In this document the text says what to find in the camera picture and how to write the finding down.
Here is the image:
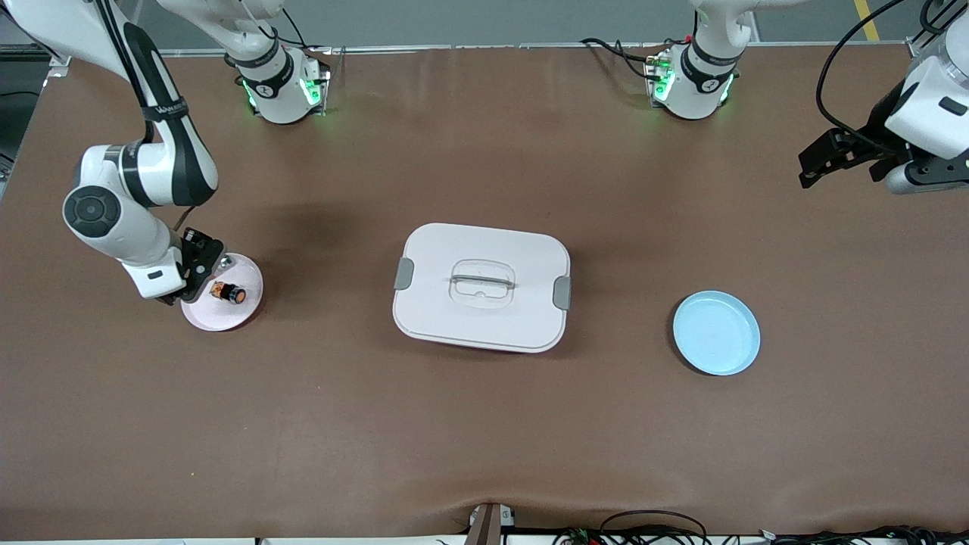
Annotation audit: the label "pink round plate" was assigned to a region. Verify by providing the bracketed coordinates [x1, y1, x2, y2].
[180, 253, 264, 332]

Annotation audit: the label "black cable strapped along arm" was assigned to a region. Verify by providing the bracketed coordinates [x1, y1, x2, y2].
[95, 0, 157, 145]

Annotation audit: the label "light blue round plate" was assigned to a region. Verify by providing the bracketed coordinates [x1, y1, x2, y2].
[672, 291, 761, 376]

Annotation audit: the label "black looped floor cable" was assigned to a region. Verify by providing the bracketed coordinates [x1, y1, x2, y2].
[598, 510, 709, 545]

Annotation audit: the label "white lidded container grey clips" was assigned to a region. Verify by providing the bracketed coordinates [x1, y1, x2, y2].
[392, 223, 572, 354]

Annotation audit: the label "black floor cable bundle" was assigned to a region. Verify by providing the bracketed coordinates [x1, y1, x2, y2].
[757, 525, 969, 545]

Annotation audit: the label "black base cables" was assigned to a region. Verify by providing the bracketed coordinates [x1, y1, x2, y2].
[581, 36, 653, 81]

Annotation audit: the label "black looping arm cable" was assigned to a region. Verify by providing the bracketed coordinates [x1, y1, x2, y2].
[815, 0, 909, 141]

